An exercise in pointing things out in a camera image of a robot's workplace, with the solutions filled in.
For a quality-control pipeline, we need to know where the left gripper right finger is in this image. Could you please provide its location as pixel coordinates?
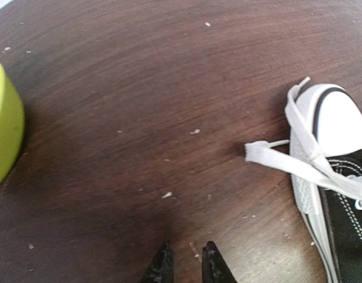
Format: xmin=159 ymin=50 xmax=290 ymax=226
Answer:
xmin=202 ymin=241 xmax=237 ymax=283

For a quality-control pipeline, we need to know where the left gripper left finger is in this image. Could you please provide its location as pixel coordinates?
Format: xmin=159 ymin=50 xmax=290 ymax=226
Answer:
xmin=142 ymin=241 xmax=175 ymax=283

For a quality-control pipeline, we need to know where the white shoelace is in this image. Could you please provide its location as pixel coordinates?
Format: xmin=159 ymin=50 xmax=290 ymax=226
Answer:
xmin=245 ymin=77 xmax=362 ymax=208

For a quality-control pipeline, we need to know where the black white canvas sneaker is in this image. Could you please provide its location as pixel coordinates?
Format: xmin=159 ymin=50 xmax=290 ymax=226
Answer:
xmin=286 ymin=84 xmax=362 ymax=282

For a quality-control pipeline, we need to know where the green plastic bowl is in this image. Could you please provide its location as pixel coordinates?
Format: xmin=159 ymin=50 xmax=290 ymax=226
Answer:
xmin=0 ymin=63 xmax=25 ymax=183

